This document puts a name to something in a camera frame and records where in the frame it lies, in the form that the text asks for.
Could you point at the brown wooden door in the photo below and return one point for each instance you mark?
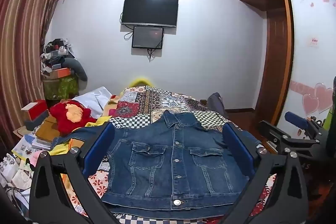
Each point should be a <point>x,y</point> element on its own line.
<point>274,61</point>

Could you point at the pile of household clutter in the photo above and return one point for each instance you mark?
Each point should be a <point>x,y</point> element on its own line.
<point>56,52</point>

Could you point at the white heart-print sliding door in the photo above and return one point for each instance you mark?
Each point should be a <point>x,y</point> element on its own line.
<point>312,56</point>

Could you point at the orange flat box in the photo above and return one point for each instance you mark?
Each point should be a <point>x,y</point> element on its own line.
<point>61,72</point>

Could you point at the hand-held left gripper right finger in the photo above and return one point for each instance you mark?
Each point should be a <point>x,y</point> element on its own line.
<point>237,150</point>

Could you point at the grey neck pillow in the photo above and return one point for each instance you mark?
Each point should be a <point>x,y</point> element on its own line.
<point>78,70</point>

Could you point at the black wall television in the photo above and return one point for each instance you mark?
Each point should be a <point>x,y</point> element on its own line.
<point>149,11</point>

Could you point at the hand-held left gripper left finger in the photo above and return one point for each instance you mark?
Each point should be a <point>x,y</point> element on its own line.
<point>101,145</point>

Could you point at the patchwork bedspread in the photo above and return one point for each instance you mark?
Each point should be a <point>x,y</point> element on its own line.
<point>157,100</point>

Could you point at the blue denim jacket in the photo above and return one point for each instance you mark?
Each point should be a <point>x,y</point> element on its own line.
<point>157,161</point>

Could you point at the small black wall monitor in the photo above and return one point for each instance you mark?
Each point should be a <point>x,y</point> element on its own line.
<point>147,37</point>

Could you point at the stack of books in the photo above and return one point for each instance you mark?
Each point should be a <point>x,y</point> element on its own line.
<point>29,144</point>

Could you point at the striped brown curtain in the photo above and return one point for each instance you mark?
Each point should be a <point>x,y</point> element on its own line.
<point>21,29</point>

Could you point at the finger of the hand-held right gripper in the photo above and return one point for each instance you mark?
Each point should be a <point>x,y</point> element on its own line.
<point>273,134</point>
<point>296,120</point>

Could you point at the brown cardboard box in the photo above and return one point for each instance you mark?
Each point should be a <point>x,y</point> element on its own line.
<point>47,129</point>

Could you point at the red box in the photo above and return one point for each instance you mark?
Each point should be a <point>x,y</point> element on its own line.
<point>38,109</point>

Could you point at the red plush toy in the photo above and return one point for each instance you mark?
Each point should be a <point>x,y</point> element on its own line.
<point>63,119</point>

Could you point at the green patterned box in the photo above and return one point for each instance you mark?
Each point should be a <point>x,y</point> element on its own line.
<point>61,87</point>

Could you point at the yellow rounded object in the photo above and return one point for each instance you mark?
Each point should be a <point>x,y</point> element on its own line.
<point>140,81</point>

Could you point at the white paper bag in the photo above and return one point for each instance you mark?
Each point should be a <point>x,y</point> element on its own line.
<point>21,176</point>

